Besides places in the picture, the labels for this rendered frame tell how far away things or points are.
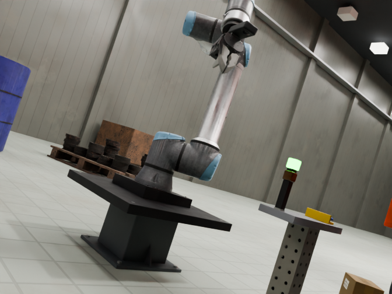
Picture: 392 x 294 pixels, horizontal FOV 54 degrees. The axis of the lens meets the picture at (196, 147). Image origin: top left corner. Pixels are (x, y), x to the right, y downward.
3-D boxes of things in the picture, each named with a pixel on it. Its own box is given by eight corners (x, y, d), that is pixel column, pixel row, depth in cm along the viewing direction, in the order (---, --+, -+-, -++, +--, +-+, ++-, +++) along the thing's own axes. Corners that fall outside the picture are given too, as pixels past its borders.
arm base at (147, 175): (126, 177, 185) (133, 158, 186) (153, 185, 200) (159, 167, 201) (152, 187, 173) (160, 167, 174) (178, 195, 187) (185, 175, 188)
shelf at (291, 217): (293, 223, 143) (295, 216, 144) (257, 210, 156) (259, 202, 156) (340, 234, 173) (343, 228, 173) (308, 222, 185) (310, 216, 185)
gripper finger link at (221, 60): (213, 80, 116) (220, 60, 121) (225, 70, 112) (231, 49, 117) (205, 74, 115) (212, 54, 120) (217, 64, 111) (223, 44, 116)
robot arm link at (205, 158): (178, 174, 193) (225, 44, 207) (211, 185, 192) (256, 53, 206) (177, 170, 178) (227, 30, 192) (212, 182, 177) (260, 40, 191)
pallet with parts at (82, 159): (95, 166, 577) (105, 137, 578) (159, 192, 505) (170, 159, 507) (45, 155, 502) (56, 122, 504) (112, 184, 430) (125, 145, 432)
